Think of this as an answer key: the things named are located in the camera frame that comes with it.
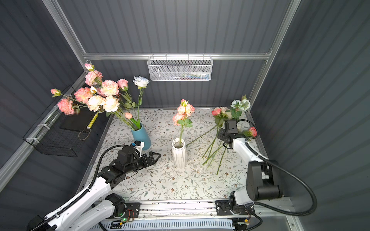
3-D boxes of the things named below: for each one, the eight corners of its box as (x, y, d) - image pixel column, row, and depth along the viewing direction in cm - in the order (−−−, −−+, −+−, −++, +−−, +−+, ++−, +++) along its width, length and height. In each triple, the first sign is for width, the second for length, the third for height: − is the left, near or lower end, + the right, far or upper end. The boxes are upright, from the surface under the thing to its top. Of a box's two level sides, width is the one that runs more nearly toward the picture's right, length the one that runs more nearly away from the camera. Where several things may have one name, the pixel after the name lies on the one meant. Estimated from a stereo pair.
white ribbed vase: (174, 168, 90) (171, 150, 71) (175, 158, 95) (172, 138, 76) (186, 168, 90) (186, 150, 71) (186, 158, 95) (186, 138, 76)
